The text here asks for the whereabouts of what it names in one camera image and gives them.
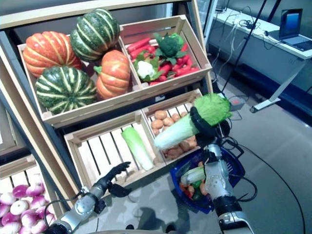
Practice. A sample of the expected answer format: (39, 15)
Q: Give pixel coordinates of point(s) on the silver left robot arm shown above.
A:
(83, 207)

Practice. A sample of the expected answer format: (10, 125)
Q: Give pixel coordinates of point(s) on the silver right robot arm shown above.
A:
(217, 180)

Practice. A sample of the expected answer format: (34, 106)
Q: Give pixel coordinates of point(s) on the large orange striped pumpkin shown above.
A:
(46, 51)

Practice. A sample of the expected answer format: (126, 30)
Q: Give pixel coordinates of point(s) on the small orange vegetable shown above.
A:
(201, 163)

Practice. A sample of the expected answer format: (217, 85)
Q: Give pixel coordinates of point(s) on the black tripod pole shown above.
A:
(248, 36)

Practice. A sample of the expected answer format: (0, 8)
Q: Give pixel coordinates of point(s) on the wooden slatted crate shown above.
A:
(102, 151)
(14, 168)
(195, 41)
(170, 101)

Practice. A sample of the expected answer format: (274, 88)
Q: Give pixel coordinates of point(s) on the green striped pumpkin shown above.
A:
(95, 34)
(63, 90)

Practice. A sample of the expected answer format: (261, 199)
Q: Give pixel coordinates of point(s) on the light green broccoli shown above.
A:
(178, 39)

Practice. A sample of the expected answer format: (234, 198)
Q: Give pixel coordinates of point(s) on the open laptop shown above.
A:
(290, 22)

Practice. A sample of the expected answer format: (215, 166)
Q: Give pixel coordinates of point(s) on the napa cabbage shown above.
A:
(137, 148)
(175, 136)
(193, 175)

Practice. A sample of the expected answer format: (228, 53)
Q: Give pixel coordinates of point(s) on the purple white turnip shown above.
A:
(40, 225)
(29, 219)
(11, 228)
(7, 198)
(9, 218)
(3, 210)
(50, 218)
(20, 190)
(19, 207)
(25, 230)
(39, 201)
(42, 210)
(34, 190)

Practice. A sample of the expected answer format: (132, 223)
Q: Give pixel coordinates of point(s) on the white cauliflower with leaves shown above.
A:
(145, 69)

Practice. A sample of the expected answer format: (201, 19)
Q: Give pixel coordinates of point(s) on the large wooden crate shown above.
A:
(97, 109)

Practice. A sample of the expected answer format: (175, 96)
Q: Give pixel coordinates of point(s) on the red pepper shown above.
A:
(188, 193)

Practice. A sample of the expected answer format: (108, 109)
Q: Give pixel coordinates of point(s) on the dark green broccoli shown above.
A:
(168, 46)

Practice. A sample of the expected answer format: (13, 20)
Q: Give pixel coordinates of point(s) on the white desk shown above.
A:
(268, 56)

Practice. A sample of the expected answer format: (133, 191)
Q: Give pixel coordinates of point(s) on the wooden display shelf frame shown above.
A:
(73, 9)

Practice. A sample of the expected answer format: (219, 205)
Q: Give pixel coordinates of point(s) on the green bell pepper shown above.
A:
(197, 195)

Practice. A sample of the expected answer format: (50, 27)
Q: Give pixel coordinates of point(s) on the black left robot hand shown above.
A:
(109, 180)

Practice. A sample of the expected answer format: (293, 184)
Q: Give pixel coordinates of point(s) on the small orange striped pumpkin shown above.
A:
(113, 75)

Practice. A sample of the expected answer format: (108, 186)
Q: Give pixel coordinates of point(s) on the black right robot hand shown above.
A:
(207, 134)

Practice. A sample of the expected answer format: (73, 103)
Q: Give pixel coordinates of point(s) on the blue plastic shopping basket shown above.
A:
(235, 168)

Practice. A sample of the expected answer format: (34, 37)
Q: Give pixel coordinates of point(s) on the red orange carrot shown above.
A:
(189, 62)
(140, 51)
(165, 69)
(139, 44)
(154, 83)
(186, 70)
(184, 47)

